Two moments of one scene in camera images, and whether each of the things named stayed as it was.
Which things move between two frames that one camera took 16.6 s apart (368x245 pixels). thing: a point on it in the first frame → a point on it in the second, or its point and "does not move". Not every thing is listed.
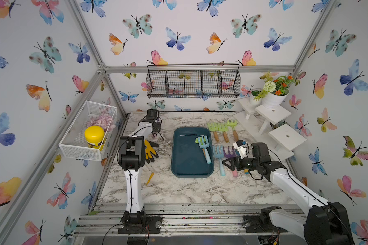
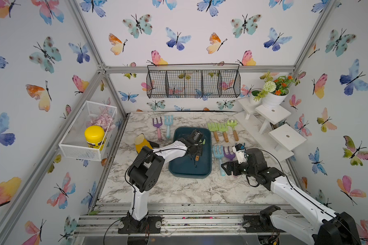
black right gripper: x=234 y=163 → x=235 y=164
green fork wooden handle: x=224 y=128 does not move
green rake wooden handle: x=233 y=123 does not move
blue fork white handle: x=204 y=143 → x=168 y=122
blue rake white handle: x=219 y=152 does not move
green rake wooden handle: x=213 y=127 does not move
